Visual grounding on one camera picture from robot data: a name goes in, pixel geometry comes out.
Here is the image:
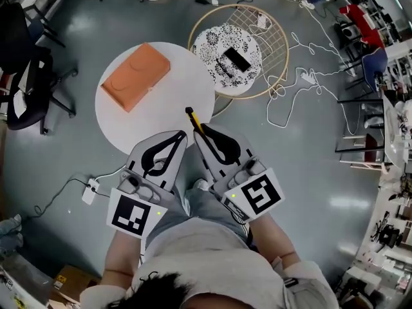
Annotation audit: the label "floral patterned round stool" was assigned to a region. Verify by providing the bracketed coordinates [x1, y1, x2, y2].
[189, 24, 263, 97]

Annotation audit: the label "blue chair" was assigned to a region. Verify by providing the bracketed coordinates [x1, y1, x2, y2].
[361, 48, 389, 92]

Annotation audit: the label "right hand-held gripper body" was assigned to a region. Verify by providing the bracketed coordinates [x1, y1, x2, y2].
[194, 124, 286, 223]

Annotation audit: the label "gold wire round basket table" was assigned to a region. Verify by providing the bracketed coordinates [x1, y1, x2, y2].
[187, 3, 290, 118]

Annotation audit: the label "person's grey shirt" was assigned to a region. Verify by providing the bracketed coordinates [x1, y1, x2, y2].
[79, 216, 339, 309]

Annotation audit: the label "black frame table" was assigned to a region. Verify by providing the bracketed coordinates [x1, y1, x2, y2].
[334, 97, 386, 165]

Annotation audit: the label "white power strip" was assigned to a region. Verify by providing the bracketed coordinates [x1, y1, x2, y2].
[300, 71, 317, 86]

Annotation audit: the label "yellow black utility knife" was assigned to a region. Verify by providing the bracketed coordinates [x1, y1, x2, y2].
[185, 106, 207, 138]

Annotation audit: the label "orange flat box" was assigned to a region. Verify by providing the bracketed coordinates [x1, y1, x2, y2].
[100, 42, 171, 113]

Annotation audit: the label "black smartphone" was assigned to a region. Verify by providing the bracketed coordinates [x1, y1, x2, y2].
[223, 47, 252, 72]

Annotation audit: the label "black office chair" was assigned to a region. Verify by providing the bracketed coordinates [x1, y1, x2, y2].
[0, 2, 79, 136]

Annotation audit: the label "person's right forearm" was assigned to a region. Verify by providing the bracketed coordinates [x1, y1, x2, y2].
[248, 211, 303, 267]

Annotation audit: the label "black floor cable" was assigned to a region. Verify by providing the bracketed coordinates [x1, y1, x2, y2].
[33, 178, 112, 219]

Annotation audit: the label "long white cable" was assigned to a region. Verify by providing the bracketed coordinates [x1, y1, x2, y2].
[249, 0, 364, 136]

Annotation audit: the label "person's left forearm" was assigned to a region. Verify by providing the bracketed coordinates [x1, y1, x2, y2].
[101, 227, 146, 286]

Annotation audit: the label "white socket adapter box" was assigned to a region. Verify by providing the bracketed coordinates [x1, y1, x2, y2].
[81, 178, 99, 205]

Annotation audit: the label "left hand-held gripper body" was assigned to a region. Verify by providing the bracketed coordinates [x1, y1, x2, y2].
[106, 129, 189, 239]

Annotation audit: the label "brown cardboard box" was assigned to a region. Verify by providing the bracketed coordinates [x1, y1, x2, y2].
[48, 265, 101, 304]

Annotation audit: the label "person's blue denim shorts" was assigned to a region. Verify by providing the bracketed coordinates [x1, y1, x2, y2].
[144, 185, 249, 249]

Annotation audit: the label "red chair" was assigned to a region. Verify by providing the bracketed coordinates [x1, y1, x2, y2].
[339, 4, 386, 50]

